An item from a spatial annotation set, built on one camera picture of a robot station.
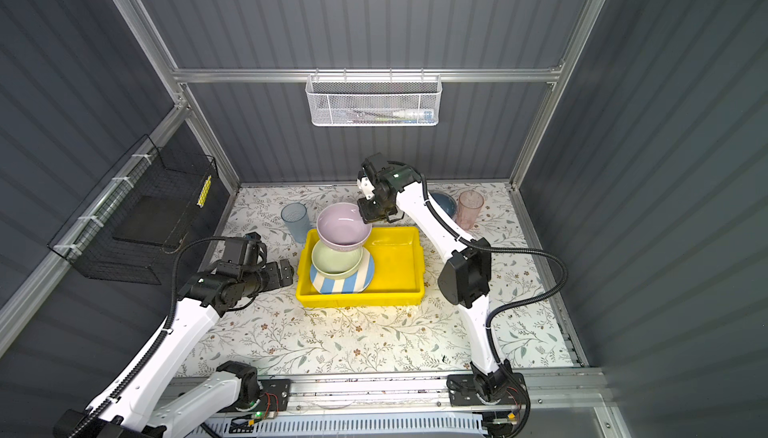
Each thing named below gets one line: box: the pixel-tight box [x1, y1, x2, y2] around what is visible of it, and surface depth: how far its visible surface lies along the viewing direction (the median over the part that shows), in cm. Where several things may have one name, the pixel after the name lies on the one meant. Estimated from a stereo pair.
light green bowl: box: [311, 240, 364, 279], surface depth 92 cm
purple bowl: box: [317, 202, 373, 253], surface depth 87 cm
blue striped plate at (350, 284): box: [310, 247, 374, 295], surface depth 91 cm
